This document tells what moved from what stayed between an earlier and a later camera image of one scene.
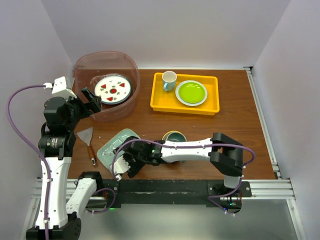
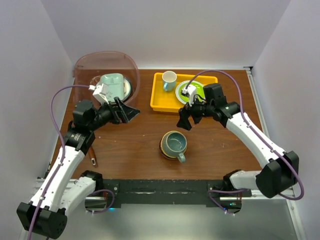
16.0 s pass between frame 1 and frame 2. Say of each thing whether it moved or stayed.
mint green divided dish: moved
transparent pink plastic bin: stayed
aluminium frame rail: stayed
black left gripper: moved
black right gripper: moved
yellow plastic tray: stayed
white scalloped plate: stayed
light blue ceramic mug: stayed
